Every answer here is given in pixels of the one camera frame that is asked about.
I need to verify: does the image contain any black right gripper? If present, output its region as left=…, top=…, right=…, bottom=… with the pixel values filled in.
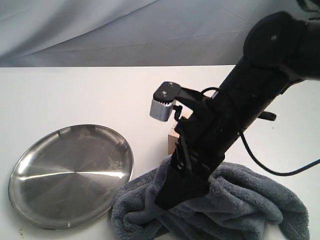
left=155, top=98, right=246, bottom=210

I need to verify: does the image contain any light wooden cube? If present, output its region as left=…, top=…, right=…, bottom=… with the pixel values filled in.
left=166, top=116, right=190, bottom=156

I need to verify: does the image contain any grey fluffy towel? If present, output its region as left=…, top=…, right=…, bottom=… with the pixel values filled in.
left=110, top=157, right=310, bottom=240

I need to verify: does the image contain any round stainless steel plate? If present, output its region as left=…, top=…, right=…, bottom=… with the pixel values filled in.
left=8, top=124, right=134, bottom=230

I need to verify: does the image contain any grey backdrop cloth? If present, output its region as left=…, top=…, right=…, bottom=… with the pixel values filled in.
left=0, top=0, right=320, bottom=68

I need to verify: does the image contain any black camera cable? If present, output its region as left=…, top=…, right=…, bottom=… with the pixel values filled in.
left=199, top=86, right=320, bottom=176

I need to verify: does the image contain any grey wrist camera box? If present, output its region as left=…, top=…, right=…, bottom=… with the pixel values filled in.
left=149, top=81, right=182, bottom=122

